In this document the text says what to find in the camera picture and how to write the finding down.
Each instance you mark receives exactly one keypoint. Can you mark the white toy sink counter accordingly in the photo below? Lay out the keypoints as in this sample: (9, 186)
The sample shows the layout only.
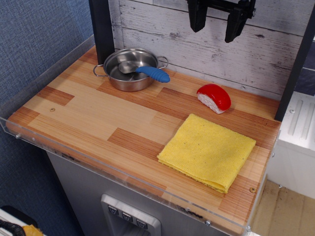
(292, 162)

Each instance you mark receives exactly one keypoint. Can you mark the red and white toy sushi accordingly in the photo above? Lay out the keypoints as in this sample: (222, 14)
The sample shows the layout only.
(214, 97)

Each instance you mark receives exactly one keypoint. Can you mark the blue handled metal spoon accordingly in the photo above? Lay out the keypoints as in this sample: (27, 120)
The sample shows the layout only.
(155, 73)

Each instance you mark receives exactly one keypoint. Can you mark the black left vertical post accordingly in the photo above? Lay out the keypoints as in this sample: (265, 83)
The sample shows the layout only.
(102, 28)

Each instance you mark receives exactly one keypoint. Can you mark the clear acrylic table guard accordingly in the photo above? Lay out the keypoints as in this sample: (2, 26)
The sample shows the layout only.
(82, 117)

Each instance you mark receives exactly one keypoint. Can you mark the black vertical post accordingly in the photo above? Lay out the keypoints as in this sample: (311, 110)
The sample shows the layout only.
(102, 28)
(297, 67)

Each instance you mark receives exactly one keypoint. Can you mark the black right vertical post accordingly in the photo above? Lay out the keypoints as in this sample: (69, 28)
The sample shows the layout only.
(297, 67)

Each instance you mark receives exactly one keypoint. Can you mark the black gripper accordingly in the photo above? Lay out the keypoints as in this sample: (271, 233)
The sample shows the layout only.
(239, 12)

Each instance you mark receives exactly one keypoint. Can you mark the stainless steel pot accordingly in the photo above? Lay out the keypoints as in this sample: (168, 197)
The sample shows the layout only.
(132, 81)

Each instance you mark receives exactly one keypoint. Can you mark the yellow folded cloth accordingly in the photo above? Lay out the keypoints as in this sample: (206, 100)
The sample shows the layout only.
(207, 152)

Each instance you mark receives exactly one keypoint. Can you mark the grey cabinet with dispenser panel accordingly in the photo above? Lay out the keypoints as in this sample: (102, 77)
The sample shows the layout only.
(105, 207)

